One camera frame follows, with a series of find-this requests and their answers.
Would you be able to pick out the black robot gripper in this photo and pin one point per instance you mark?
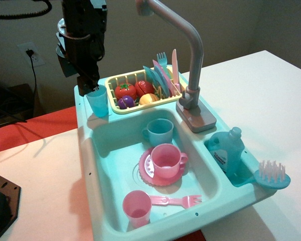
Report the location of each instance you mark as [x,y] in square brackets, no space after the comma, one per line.
[82,29]

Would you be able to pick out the blue plastic tumbler cup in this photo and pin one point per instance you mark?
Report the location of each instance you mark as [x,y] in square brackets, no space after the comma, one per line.
[98,101]

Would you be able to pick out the teal toy sink unit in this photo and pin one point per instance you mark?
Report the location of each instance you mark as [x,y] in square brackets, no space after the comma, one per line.
[110,150]

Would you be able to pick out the pink tumbler cup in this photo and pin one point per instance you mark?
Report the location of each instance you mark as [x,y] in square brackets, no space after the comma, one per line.
[137,207]

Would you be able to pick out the toy tomato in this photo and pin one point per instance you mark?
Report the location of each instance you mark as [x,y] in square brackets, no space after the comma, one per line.
[125,89]

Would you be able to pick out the purple toy eggplant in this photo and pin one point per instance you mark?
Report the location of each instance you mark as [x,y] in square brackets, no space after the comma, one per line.
[126,102]

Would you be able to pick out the red toy apple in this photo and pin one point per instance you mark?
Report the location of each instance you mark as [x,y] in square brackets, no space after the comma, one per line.
[143,87]

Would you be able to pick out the yellow toy lemon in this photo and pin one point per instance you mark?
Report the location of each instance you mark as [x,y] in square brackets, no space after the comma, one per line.
[148,98]

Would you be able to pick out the blue toy plate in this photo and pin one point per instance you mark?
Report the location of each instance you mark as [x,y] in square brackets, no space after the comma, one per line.
[157,81]

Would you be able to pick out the blue toy fork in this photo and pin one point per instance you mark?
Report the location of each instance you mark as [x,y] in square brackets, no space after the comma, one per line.
[162,60]

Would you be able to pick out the blue toy mug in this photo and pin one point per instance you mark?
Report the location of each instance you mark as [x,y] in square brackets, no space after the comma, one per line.
[158,131]

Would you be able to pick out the pink toy plate in rack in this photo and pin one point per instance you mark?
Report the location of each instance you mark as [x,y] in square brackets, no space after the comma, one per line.
[165,78]

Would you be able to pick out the pink toy knife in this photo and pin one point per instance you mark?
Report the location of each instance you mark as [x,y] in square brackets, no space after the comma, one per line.
[175,67]

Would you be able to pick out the pink toy mug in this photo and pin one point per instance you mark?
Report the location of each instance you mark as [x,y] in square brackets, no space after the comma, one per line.
[167,160]

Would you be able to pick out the grey toy faucet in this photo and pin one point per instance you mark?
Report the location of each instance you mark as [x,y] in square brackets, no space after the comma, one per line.
[195,114]

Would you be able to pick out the pink scalloped plate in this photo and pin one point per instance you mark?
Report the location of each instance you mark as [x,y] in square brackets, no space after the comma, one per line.
[146,170]

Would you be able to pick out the pink toy fork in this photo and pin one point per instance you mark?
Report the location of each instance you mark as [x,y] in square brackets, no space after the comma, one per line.
[185,202]

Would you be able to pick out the blue toy soap bottle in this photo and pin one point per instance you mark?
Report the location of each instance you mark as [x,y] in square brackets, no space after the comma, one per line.
[226,149]

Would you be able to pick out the blue dish brush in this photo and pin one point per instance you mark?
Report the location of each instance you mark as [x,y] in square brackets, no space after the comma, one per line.
[270,174]

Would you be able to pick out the wall power outlet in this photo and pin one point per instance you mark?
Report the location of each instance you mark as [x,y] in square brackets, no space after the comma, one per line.
[31,54]

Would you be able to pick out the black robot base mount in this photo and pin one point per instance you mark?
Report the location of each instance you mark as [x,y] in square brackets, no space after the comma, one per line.
[10,194]

